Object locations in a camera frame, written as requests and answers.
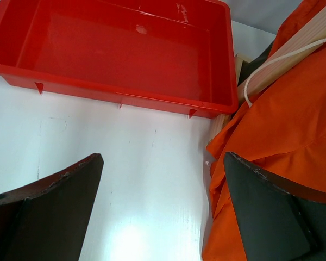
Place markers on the orange shorts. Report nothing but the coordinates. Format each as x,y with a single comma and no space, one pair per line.
305,165

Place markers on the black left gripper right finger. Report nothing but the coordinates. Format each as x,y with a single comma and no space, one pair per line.
278,219

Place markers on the red plastic bin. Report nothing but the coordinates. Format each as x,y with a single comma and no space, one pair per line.
174,56

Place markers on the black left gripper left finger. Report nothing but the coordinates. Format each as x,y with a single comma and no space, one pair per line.
48,219

